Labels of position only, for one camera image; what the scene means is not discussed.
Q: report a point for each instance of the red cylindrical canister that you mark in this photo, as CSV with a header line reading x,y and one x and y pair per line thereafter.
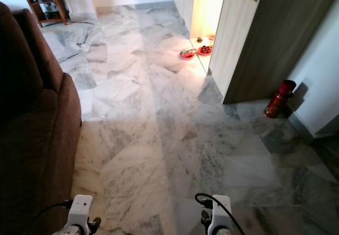
x,y
278,101

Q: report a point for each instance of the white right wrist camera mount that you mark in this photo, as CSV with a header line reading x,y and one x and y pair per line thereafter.
x,y
220,216

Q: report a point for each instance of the wood panel cabinet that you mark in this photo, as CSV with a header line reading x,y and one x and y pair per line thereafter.
x,y
243,34

